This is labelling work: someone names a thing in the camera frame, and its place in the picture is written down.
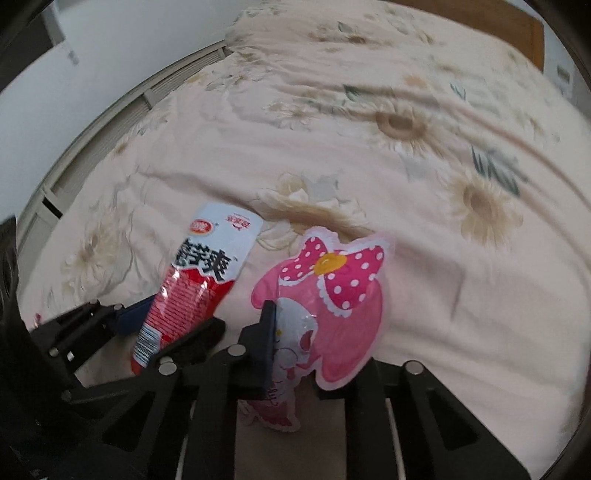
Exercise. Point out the wooden headboard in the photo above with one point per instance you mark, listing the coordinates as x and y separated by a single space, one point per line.
508 21

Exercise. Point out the white cabinet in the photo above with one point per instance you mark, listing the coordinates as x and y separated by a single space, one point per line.
64 39

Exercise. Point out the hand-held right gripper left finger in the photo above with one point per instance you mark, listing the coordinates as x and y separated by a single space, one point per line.
268 344

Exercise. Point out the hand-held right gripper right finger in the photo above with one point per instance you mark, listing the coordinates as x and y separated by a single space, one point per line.
374 397

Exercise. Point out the floral bed sheet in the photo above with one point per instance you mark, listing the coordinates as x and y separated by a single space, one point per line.
415 207

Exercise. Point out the red and white snack packet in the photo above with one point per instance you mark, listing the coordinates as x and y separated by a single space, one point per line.
198 286

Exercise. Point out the grey bed frame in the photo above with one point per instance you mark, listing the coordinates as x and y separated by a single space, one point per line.
134 99

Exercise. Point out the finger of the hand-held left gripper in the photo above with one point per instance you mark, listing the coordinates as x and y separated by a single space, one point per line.
194 344
134 314

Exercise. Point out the pink cartoon character packet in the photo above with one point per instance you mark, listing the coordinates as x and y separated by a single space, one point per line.
344 295

